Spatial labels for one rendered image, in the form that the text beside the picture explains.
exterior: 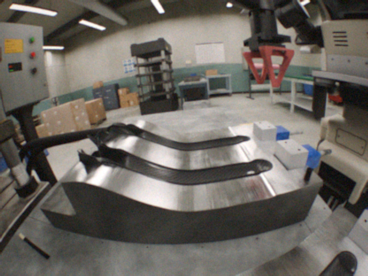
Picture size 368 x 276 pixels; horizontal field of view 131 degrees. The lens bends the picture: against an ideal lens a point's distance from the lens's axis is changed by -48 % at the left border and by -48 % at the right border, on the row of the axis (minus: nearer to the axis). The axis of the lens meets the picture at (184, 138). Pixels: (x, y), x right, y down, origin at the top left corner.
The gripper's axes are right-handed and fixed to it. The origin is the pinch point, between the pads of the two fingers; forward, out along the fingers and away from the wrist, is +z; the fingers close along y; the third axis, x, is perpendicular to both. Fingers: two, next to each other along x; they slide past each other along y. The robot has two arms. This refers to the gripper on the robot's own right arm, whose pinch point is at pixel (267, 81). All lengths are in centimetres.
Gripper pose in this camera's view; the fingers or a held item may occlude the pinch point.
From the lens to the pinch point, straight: 35.1
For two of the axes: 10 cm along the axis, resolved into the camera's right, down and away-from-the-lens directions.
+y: -0.2, 3.9, -9.2
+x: 10.0, -0.8, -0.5
